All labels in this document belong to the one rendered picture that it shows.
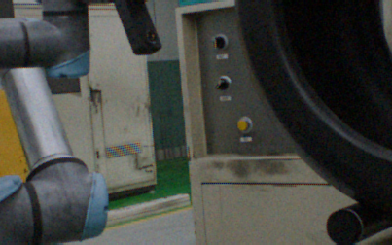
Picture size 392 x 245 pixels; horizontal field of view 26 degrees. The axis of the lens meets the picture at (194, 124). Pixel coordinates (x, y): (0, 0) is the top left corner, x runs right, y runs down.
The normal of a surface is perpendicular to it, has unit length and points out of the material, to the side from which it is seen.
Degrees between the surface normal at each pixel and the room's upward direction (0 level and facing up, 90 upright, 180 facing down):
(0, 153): 91
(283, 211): 90
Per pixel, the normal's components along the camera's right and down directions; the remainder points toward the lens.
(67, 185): 0.20, -0.69
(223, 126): -0.59, 0.09
